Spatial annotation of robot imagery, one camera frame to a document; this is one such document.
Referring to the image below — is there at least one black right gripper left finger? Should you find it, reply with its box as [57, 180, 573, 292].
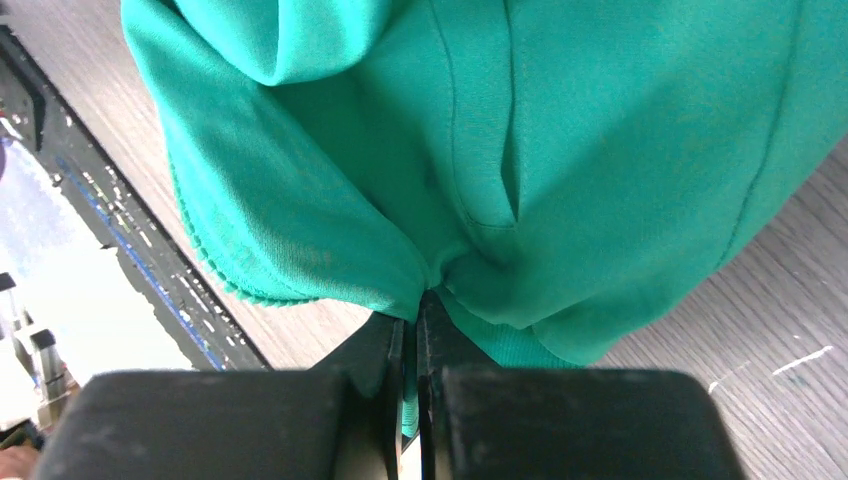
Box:
[34, 314, 405, 479]

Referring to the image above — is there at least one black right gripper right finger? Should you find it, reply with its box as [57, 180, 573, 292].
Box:
[415, 291, 745, 479]

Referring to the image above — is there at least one green varsity jacket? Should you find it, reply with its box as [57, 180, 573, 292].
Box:
[121, 0, 848, 439]

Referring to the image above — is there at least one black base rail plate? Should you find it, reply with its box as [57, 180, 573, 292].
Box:
[1, 26, 270, 370]

